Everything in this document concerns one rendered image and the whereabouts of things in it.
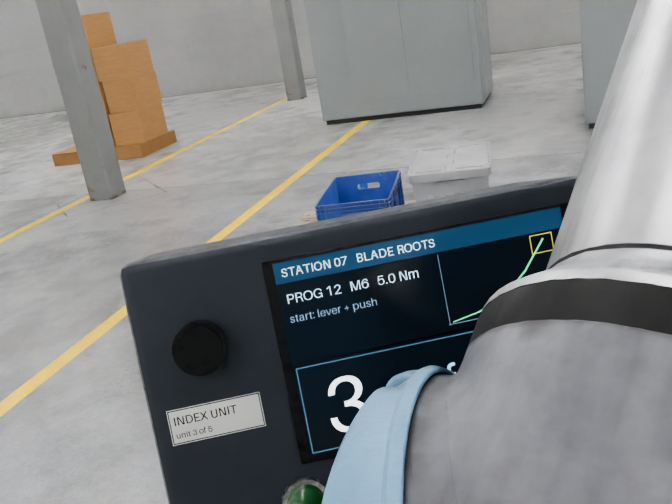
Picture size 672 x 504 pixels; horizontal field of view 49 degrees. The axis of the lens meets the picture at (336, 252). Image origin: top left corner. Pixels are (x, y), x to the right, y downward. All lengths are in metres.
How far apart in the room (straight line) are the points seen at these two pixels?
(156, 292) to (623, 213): 0.25
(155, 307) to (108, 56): 8.38
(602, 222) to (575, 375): 0.06
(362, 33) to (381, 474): 8.07
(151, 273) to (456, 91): 7.76
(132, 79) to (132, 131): 0.58
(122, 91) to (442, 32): 3.56
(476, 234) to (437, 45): 7.68
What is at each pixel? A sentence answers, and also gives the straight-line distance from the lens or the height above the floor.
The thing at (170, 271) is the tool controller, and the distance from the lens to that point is 0.40.
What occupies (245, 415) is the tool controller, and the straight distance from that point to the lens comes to 0.41.
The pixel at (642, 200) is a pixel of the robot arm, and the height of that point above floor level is 1.30.
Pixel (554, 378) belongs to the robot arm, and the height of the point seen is 1.27.
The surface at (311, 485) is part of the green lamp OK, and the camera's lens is 0.42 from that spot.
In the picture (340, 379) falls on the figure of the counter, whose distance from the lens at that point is 0.40.
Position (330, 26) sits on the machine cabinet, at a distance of 8.33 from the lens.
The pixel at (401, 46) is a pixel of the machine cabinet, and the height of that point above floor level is 0.74.
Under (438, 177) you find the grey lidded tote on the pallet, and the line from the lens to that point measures 3.71.
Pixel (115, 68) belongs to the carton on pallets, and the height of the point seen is 0.99.
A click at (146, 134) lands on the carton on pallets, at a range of 8.79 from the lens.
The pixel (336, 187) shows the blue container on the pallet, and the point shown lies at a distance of 4.38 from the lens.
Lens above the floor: 1.37
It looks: 19 degrees down
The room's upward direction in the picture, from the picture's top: 10 degrees counter-clockwise
